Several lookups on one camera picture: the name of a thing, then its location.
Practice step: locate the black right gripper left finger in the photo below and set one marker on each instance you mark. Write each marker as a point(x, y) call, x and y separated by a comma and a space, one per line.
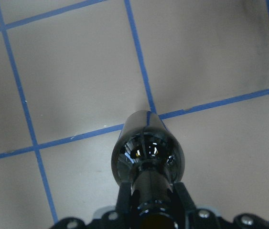
point(123, 204)

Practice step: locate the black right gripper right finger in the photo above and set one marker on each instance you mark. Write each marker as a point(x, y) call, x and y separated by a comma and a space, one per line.
point(184, 197)

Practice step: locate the dark wine bottle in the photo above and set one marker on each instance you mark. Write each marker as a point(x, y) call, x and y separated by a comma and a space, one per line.
point(149, 157)

